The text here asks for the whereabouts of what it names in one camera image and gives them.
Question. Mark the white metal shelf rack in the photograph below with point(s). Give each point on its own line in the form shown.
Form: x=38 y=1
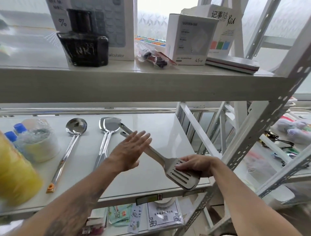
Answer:
x=145 y=85

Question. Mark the person's right fingers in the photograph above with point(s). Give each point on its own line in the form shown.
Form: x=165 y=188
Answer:
x=186 y=166

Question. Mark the person's left fingers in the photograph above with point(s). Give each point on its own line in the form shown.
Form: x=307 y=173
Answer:
x=138 y=141

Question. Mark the person's left hand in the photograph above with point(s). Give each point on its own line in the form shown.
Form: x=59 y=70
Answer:
x=126 y=153

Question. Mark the narrow white printed packet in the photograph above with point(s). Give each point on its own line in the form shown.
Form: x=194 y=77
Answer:
x=135 y=220

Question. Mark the yellow plastic bottle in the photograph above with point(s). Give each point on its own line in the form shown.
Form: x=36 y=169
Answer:
x=17 y=172

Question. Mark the flat white box red stripe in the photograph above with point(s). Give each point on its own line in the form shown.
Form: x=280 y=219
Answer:
x=233 y=63

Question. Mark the person's right hand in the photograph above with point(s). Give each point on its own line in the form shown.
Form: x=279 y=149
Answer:
x=203 y=165

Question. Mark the black ink bottle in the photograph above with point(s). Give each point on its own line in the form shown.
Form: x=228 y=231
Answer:
x=83 y=49

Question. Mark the white charger box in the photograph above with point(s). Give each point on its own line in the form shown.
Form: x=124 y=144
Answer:
x=189 y=41

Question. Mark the purple and white bag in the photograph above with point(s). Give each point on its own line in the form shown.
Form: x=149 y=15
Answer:
x=300 y=136
x=289 y=125

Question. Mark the person's right forearm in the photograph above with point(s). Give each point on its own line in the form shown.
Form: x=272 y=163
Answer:
x=245 y=204

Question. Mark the white packet black frame print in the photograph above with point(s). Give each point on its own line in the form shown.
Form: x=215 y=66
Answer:
x=164 y=216

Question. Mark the steel slotted spatula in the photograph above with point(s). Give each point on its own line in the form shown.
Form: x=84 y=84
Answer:
x=167 y=165

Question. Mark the yellow shelf edge label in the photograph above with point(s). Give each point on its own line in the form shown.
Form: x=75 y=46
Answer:
x=148 y=198

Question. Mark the white tape roll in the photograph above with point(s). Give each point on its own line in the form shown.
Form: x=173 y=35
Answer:
x=165 y=201

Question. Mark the red and white packet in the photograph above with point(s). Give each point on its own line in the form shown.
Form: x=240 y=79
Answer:
x=96 y=222

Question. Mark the steel solid spatula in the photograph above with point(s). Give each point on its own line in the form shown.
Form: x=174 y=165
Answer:
x=109 y=125

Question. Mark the blue capped bottle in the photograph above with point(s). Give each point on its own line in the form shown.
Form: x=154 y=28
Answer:
x=10 y=136
x=20 y=127

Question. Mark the steel railing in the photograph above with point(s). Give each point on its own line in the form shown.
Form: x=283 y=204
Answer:
x=73 y=111

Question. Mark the plastic wrapped white roll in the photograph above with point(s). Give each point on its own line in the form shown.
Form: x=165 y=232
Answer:
x=41 y=145

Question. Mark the white calculator box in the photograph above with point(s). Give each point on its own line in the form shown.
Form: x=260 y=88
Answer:
x=116 y=26

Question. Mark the person's left forearm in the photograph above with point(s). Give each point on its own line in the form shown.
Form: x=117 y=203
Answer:
x=73 y=201

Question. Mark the white sticky notes box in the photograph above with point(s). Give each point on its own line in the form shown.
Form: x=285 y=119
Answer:
x=227 y=31

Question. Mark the steel ladle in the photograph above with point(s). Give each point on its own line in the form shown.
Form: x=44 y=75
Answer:
x=75 y=127

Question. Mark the white background shelf frame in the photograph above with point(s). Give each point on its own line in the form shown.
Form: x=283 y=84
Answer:
x=261 y=26

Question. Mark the colourful bead tray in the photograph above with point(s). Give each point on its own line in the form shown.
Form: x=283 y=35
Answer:
x=150 y=40

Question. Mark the clear bag of dark clips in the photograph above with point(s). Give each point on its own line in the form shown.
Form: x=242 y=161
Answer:
x=155 y=59

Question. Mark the green snack packet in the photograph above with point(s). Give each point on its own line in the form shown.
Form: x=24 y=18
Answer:
x=120 y=215

